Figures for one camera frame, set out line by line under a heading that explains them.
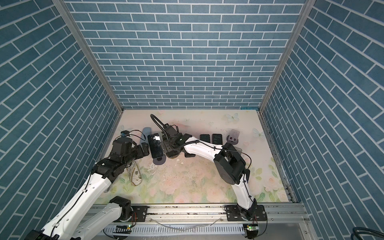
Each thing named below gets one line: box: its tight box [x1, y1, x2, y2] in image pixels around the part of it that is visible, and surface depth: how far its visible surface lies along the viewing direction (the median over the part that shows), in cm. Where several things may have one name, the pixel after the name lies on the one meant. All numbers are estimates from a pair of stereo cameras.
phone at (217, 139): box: [212, 133, 223, 145], surface depth 107 cm
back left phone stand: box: [153, 154, 166, 165], surface depth 95 cm
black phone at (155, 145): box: [147, 133, 164, 159], surface depth 89 cm
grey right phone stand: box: [226, 129, 240, 145], surface depth 101 cm
